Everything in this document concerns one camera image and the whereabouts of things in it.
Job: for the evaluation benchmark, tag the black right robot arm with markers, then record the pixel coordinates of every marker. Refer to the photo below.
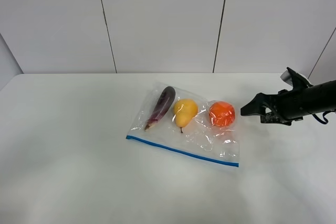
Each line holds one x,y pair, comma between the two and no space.
320,100

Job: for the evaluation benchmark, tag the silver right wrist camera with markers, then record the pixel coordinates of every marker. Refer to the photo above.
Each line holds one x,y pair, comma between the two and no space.
294,79

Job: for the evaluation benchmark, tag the clear zip bag blue zipper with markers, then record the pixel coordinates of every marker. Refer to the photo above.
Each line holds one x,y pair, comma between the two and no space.
199,138

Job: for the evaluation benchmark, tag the purple eggplant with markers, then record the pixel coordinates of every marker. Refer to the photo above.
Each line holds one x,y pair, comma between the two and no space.
162,106

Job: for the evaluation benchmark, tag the orange tangerine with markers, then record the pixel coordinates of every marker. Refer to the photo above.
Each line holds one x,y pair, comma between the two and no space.
221,114

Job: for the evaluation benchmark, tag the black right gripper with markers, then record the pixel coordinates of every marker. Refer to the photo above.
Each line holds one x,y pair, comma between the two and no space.
289,106

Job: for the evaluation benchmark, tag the yellow pear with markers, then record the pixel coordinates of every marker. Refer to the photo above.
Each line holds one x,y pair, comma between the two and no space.
184,111

